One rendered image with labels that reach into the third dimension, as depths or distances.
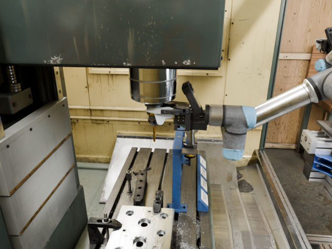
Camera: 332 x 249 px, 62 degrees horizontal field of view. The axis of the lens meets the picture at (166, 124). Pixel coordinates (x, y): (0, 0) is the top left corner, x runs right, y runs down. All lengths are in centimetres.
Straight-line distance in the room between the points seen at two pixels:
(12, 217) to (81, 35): 62
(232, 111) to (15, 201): 77
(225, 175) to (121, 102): 90
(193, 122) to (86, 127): 140
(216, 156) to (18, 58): 148
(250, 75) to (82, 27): 137
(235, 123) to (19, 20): 71
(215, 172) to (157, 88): 119
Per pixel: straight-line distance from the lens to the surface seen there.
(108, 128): 218
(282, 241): 165
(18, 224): 109
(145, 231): 114
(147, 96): 86
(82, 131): 226
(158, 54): 78
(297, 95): 108
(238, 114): 93
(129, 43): 79
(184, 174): 161
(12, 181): 101
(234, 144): 96
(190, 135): 120
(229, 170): 197
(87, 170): 232
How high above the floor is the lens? 178
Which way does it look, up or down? 23 degrees down
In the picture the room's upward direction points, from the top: straight up
